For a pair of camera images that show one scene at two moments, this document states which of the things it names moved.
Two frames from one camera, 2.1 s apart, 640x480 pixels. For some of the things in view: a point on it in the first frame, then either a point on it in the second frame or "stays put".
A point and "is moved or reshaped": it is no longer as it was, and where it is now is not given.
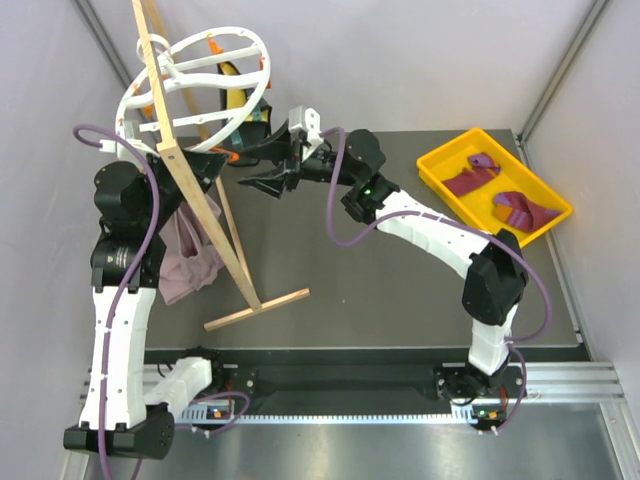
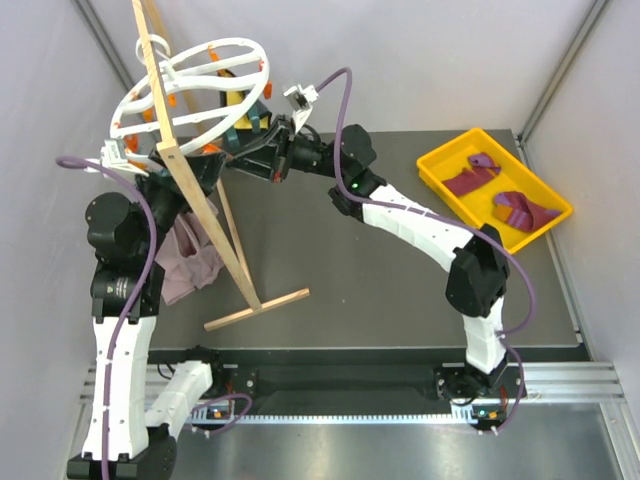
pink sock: x=190 y=261 stays put
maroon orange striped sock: x=515 y=209 stays put
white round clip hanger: x=178 y=80 is moved or reshaped
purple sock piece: x=483 y=160 stays put
